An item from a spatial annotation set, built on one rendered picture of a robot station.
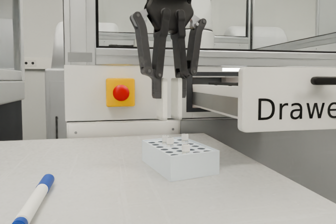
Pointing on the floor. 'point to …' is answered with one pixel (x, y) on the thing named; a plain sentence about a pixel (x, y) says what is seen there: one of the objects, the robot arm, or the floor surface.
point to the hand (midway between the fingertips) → (169, 99)
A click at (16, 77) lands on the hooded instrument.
